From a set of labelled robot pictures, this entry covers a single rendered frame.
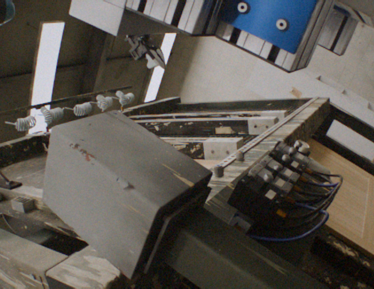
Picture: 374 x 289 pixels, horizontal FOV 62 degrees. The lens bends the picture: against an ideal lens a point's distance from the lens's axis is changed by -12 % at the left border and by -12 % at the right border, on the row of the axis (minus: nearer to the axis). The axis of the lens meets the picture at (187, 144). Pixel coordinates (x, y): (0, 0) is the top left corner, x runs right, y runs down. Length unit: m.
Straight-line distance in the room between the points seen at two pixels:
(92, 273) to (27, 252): 0.16
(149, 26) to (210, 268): 0.29
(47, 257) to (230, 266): 0.35
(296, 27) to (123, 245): 0.29
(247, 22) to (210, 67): 6.40
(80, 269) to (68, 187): 0.18
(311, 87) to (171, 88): 3.50
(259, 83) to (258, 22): 4.54
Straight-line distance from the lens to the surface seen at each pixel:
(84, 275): 0.54
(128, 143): 0.41
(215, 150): 1.18
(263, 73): 4.84
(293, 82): 4.73
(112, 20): 0.39
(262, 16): 0.34
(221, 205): 0.72
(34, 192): 1.04
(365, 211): 1.74
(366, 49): 5.95
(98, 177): 0.37
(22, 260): 0.63
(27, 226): 2.14
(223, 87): 6.67
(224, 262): 0.36
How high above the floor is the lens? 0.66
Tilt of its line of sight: 20 degrees up
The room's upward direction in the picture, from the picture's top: 58 degrees counter-clockwise
